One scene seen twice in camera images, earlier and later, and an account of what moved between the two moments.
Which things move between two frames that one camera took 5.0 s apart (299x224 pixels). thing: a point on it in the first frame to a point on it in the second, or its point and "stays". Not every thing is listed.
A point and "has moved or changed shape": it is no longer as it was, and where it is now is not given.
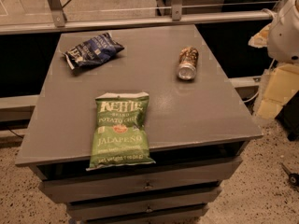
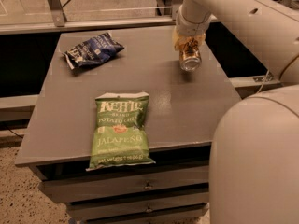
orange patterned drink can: x=189 y=57 has moved or changed shape
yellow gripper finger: x=261 y=38 to x=178 y=40
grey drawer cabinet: x=199 y=130 stays
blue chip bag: x=94 y=50 stays
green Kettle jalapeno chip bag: x=119 y=136 stays
